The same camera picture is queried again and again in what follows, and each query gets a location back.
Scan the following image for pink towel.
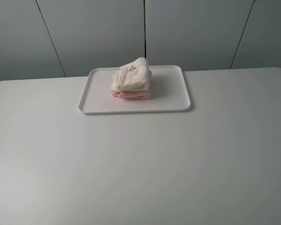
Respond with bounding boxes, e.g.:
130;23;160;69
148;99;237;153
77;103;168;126
111;70;153;99

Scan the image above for cream white towel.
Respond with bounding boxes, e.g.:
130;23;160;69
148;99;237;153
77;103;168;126
111;57;150;93

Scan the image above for white rectangular plastic tray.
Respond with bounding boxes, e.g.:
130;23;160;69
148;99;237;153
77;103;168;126
78;65;191;114

